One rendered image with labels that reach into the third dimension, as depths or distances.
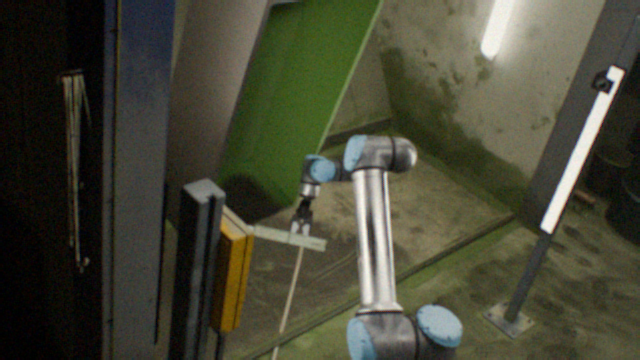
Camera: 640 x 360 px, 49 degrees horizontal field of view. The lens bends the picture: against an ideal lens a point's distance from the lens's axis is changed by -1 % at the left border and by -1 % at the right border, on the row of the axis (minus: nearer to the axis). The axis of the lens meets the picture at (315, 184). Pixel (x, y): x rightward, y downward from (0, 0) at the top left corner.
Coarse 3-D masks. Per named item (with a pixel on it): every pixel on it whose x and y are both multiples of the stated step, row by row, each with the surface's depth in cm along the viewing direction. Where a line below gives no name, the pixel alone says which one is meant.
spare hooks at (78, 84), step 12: (60, 72) 156; (72, 72) 158; (84, 96) 162; (72, 120) 162; (72, 132) 164; (72, 144) 166; (72, 156) 167; (72, 168) 169; (72, 180) 175; (72, 192) 177; (72, 204) 180; (72, 216) 182; (72, 228) 185; (72, 240) 188; (84, 264) 183
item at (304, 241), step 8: (256, 232) 294; (264, 232) 294; (272, 232) 294; (280, 232) 293; (288, 232) 294; (280, 240) 293; (288, 240) 294; (296, 240) 293; (304, 240) 292; (312, 240) 292; (320, 240) 292; (312, 248) 292; (320, 248) 292
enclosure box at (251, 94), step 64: (192, 0) 242; (256, 0) 218; (320, 0) 282; (384, 0) 259; (192, 64) 253; (256, 64) 295; (320, 64) 292; (192, 128) 265; (256, 128) 329; (320, 128) 303; (256, 192) 328
